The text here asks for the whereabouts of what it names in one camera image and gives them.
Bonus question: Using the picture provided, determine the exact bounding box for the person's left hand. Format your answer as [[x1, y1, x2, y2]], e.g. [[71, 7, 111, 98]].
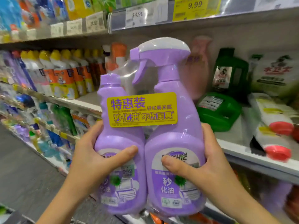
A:
[[67, 121, 139, 199]]

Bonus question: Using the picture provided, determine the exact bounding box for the person's right hand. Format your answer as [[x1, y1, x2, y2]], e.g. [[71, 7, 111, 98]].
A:
[[161, 123, 248, 203]]

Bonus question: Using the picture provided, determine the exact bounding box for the cluster of teal cleaner bottles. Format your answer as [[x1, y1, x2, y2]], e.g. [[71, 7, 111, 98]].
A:
[[27, 129, 67, 162]]

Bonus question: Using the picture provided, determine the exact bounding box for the cluster of green cleaner bottles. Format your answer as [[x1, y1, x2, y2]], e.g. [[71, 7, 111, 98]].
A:
[[50, 104, 78, 137]]

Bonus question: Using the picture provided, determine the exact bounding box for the dark green cleaner bottle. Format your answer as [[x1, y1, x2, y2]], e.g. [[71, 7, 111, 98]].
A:
[[196, 92, 243, 133], [212, 47, 249, 99]]

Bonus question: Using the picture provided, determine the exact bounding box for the slim white red-capped bottle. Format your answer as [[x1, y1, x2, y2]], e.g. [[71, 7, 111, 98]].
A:
[[248, 93, 296, 137], [242, 110, 293, 162]]

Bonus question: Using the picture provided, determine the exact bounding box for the purple twin spray bottle pack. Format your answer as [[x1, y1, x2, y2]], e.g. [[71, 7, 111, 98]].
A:
[[94, 37, 207, 218]]

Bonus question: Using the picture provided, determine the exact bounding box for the row of yellow-capped cleaner bottles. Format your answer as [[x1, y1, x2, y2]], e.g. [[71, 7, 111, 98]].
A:
[[20, 48, 107, 101]]

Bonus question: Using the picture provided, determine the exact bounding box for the pink cleaner bottle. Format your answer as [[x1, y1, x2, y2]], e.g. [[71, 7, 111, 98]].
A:
[[180, 36, 214, 102]]

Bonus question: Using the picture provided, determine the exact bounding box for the white green-print cleaner pouch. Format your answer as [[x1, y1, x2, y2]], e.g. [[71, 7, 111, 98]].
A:
[[250, 52, 299, 97]]

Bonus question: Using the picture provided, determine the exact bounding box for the orange cleaner bottle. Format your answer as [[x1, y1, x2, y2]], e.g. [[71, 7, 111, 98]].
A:
[[102, 42, 128, 74]]

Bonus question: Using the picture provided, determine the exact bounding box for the row of purple cleaner bottles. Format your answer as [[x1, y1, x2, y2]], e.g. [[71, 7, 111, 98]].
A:
[[0, 50, 30, 91]]

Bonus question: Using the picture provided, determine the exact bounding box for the row of assorted cleaner packs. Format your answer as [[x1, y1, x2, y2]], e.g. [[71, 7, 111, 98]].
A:
[[0, 0, 113, 33]]

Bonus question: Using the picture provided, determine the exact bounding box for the white price tag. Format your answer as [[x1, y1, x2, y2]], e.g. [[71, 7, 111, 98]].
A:
[[85, 11, 107, 34], [50, 22, 65, 38], [66, 18, 84, 36], [125, 0, 169, 29]]

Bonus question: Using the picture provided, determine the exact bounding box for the yellow price tag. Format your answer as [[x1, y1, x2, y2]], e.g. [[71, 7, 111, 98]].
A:
[[172, 0, 222, 22]]

